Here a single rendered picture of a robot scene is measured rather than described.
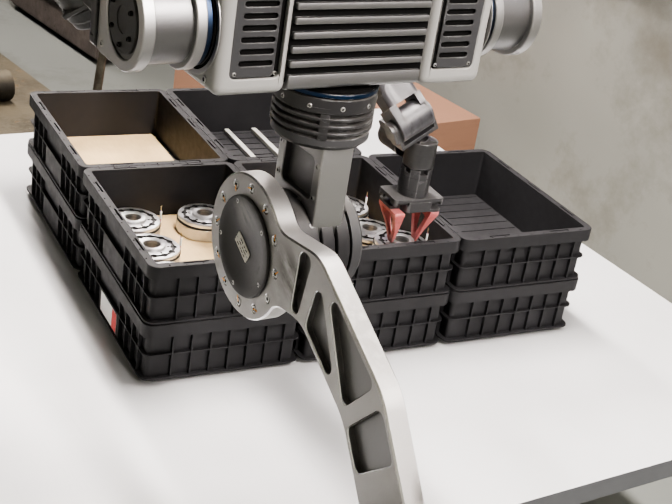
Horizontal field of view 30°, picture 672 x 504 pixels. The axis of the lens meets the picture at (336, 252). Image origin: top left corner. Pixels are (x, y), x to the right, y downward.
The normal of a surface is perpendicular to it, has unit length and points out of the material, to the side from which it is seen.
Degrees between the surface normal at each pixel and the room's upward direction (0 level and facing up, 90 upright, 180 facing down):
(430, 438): 0
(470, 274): 90
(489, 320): 90
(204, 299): 90
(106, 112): 90
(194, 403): 0
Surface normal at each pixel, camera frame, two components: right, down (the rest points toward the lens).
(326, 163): 0.51, 0.44
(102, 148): 0.14, -0.89
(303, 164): -0.84, 0.11
